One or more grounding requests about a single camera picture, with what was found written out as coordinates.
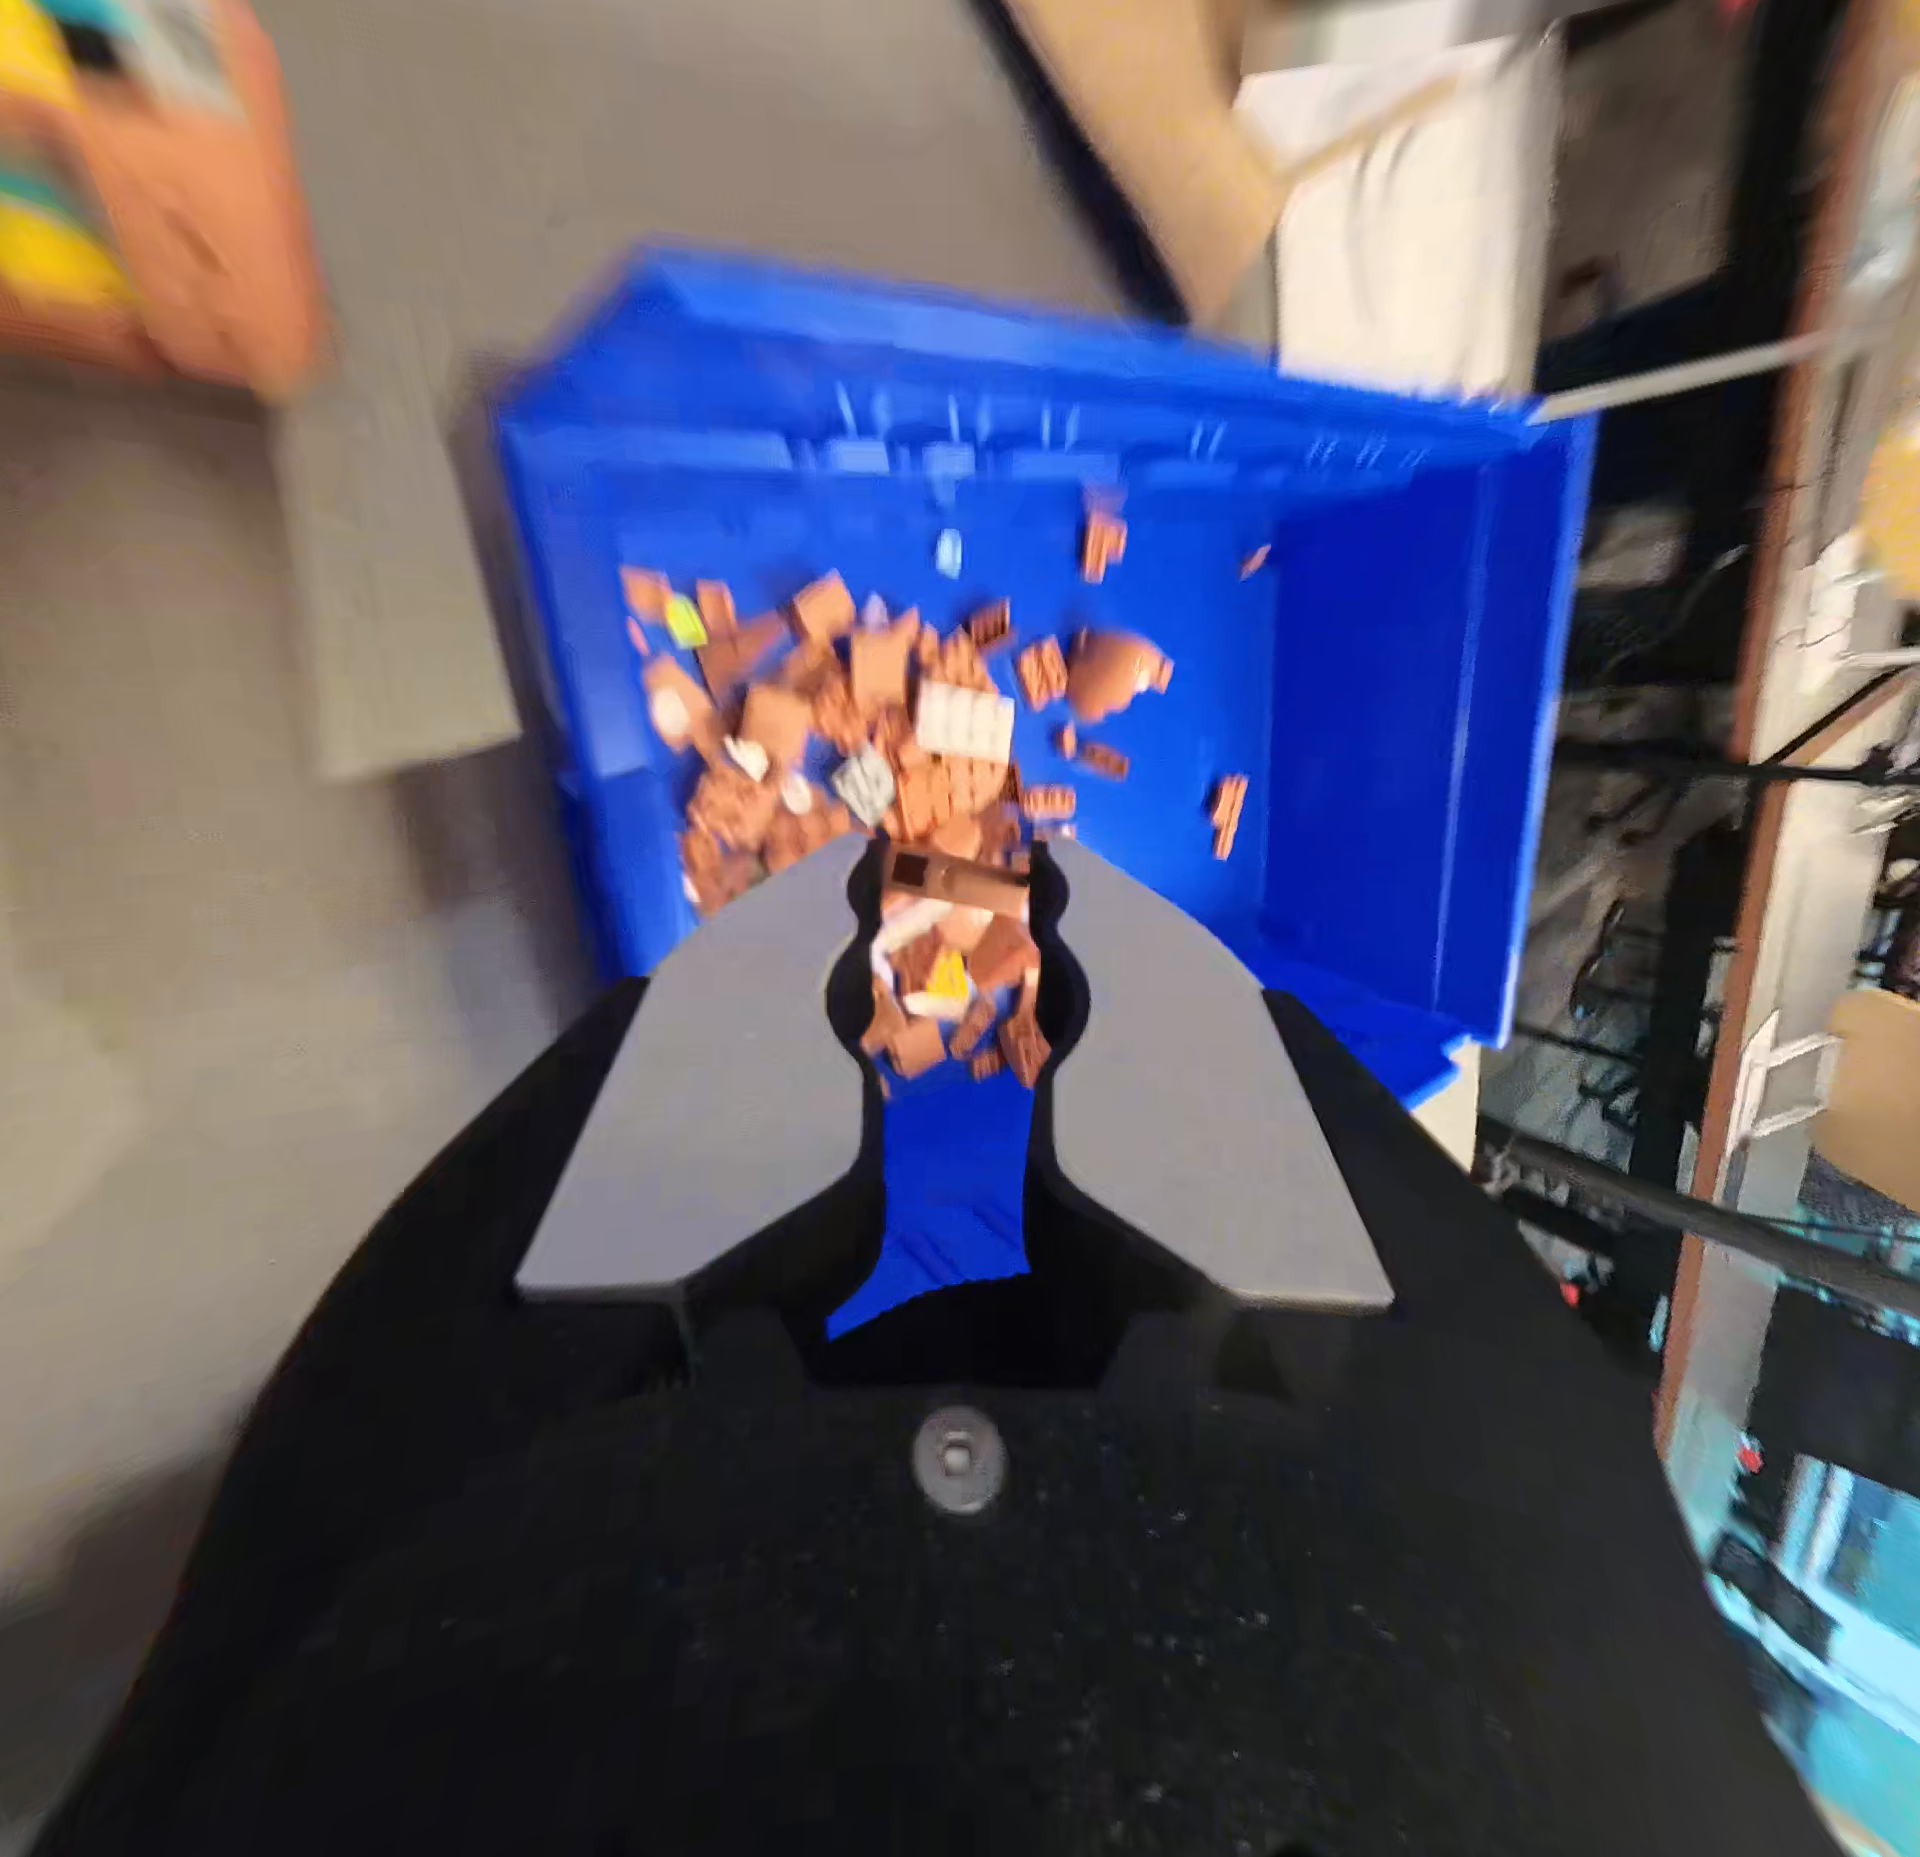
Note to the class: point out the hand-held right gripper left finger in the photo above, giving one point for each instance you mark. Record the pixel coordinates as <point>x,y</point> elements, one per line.
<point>706,1138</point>

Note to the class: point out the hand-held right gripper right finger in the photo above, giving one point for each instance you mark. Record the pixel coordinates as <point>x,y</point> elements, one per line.
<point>1216,1138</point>

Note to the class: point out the pile of brown toy bricks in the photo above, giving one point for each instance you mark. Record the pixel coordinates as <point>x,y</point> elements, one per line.
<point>872,749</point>

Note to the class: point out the blue plastic bin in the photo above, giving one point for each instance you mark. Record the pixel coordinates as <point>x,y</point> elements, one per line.
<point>1381,686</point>

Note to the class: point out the colourful toy brick model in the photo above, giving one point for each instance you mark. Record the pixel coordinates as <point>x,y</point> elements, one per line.
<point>151,179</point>

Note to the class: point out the small green toy brick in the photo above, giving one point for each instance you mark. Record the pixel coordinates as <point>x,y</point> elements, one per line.
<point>688,627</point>

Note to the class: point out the white metal stand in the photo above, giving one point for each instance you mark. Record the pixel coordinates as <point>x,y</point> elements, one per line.
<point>1411,224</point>

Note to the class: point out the printed cardboard box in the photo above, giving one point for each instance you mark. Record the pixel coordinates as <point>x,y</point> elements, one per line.
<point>1156,88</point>

